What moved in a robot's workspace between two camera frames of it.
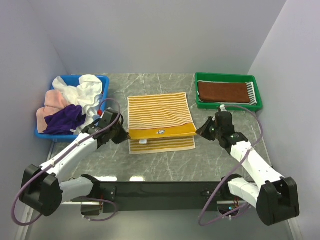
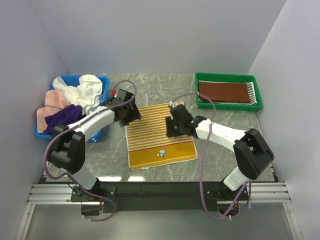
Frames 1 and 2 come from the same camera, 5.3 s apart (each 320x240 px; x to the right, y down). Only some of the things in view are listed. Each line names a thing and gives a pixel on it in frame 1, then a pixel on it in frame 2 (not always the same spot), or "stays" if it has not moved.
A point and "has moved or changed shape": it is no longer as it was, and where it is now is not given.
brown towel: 223,92 stays
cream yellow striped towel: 160,122 has moved or changed shape
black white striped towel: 251,90 stays
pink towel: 54,102 stays
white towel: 87,94 stays
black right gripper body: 210,131 → 174,129
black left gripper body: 119,134 → 132,114
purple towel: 64,121 stays
